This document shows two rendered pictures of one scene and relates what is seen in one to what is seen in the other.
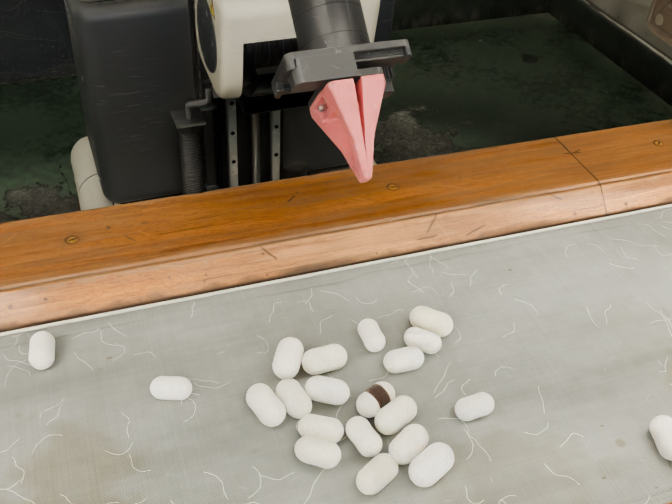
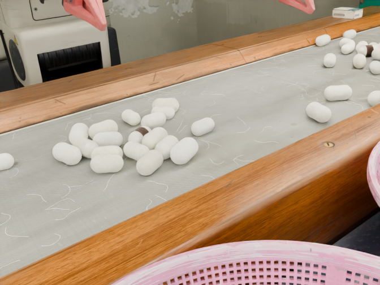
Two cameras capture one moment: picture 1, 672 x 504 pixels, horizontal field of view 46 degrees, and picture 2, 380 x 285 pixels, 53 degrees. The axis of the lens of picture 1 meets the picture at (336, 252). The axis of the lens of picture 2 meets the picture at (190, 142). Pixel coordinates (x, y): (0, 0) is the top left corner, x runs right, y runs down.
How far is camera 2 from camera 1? 29 cm
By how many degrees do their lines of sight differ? 17
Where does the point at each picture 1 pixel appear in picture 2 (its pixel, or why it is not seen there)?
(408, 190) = (137, 68)
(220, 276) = (30, 117)
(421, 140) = not seen: hidden behind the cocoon
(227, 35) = (26, 50)
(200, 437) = (22, 181)
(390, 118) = not seen: hidden behind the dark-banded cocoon
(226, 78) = (31, 76)
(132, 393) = not seen: outside the picture
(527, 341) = (224, 104)
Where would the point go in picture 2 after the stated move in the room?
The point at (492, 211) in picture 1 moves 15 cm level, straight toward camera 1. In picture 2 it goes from (186, 67) to (185, 96)
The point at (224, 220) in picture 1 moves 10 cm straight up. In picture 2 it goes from (29, 94) to (9, 24)
